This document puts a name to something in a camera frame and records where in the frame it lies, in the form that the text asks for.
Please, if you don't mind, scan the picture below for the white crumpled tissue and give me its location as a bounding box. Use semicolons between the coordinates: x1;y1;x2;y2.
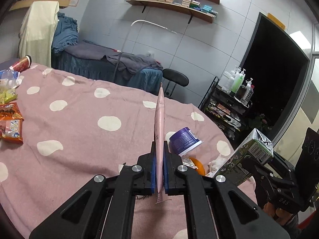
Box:
208;154;227;178

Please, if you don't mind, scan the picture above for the person's right hand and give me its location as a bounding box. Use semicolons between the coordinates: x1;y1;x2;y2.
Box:
264;203;299;227

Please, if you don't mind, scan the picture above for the white pump bottle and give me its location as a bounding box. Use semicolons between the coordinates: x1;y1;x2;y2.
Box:
223;66;238;93

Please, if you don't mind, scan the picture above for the black door frame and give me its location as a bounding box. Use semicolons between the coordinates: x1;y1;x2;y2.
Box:
239;11;311;150

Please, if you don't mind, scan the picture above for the white curved rail stand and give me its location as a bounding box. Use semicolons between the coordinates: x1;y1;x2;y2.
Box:
113;20;178;83

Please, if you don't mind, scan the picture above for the black mesh trolley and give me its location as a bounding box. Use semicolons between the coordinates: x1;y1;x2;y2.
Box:
198;76;253;140

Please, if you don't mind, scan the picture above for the clear pump bottle red collar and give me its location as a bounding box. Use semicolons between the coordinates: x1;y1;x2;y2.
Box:
240;78;255;104

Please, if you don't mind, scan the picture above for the dark brown bottle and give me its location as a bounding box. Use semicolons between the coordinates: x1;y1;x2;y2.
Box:
235;80;248;100

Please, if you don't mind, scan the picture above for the orange patterned snack packet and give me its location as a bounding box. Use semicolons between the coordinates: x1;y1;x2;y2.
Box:
0;102;24;120

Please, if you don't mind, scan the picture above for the small silver wrapper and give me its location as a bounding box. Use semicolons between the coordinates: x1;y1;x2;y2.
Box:
181;158;196;171

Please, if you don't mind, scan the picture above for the yellow door sign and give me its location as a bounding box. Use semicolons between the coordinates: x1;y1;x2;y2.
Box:
267;12;286;31

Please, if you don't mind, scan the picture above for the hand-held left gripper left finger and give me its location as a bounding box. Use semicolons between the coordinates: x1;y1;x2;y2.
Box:
29;141;157;239

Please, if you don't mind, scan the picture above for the potted plant pink flower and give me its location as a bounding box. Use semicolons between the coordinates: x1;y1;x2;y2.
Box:
249;113;271;133

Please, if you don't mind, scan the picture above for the purple white plastic cup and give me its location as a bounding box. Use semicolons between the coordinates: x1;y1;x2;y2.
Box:
169;127;204;156

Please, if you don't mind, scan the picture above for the black round stool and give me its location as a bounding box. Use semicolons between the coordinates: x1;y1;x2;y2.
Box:
162;68;190;99

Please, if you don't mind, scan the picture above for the yellow green snack packet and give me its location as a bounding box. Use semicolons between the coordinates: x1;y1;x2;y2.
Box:
0;90;19;105

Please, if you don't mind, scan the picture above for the orange white snack packet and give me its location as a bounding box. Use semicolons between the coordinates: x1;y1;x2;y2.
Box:
0;118;25;144

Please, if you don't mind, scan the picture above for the cream cloth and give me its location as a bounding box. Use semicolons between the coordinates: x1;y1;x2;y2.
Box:
19;1;60;68

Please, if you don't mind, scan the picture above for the red paper cup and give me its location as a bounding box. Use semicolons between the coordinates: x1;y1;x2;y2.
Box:
11;55;32;73

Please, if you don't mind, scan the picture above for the massage bed with teal skirt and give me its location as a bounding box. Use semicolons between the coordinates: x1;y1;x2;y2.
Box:
51;40;164;90

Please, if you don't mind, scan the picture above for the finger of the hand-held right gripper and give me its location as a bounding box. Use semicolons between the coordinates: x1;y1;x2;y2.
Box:
252;165;273;200
270;152;297;180

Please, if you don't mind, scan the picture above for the clear plastic bottle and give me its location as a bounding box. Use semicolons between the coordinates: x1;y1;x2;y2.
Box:
0;66;25;90

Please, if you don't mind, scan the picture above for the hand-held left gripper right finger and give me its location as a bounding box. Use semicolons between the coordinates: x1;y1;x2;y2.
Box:
163;141;291;239

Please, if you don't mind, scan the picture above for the blue bedding pile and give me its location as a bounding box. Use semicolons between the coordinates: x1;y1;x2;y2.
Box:
51;12;79;54

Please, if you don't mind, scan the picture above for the green pump bottle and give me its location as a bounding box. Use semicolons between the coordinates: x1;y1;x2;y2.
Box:
230;68;246;94

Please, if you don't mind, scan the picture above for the grey blanket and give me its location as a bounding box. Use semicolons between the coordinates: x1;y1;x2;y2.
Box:
65;40;164;74

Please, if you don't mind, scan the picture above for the pink packet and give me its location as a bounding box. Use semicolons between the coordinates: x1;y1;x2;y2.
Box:
152;82;172;205

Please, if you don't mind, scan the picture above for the green printed carton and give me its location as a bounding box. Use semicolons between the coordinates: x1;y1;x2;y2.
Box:
214;128;274;187

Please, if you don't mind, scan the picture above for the orange round piece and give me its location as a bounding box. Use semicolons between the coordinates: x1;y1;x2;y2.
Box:
190;157;206;176

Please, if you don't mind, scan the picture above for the pink polka dot blanket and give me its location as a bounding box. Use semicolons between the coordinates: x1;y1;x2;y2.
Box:
0;60;258;239

